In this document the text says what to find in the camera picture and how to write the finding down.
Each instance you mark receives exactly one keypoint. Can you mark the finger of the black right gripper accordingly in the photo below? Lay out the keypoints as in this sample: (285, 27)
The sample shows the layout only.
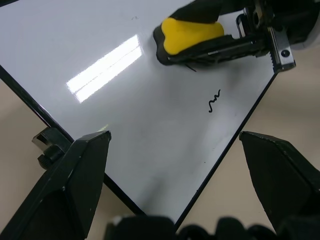
(200, 11)

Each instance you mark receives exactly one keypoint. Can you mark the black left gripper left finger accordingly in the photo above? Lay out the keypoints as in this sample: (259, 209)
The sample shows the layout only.
(62, 190)

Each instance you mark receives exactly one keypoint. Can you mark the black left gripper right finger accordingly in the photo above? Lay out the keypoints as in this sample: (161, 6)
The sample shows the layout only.
(282, 180)

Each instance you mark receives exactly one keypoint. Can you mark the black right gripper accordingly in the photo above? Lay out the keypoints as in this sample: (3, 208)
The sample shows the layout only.
(277, 32)

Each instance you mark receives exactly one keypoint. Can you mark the yellow and black whiteboard eraser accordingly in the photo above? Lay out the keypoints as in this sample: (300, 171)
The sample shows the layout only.
(185, 32)

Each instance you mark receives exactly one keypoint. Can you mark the black clamp with knob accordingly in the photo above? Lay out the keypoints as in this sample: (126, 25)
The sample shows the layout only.
(51, 147)

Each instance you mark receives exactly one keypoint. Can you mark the white whiteboard with black frame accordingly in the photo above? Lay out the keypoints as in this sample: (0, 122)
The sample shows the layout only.
(125, 112)

